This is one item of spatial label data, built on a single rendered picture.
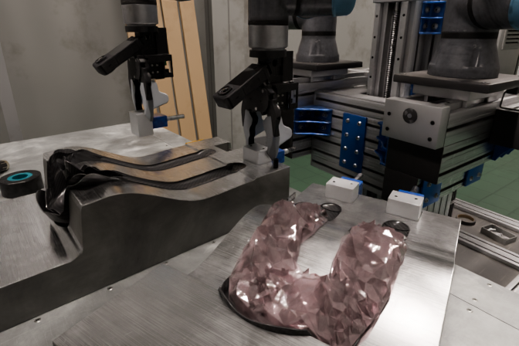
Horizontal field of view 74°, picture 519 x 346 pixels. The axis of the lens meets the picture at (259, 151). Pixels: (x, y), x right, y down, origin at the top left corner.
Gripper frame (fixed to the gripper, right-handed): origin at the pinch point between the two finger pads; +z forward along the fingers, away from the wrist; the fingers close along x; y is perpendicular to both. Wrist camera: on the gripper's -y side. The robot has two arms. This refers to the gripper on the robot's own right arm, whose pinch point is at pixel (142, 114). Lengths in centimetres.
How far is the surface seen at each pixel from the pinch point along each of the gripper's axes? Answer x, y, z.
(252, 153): -29.7, 9.9, 4.1
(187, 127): 140, 85, 48
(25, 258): -31.6, -29.7, 8.9
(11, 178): 7.6, -27.7, 11.5
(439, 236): -64, 18, 10
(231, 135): 166, 142, 72
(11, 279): -35.4, -31.6, 8.9
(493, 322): -73, 13, 15
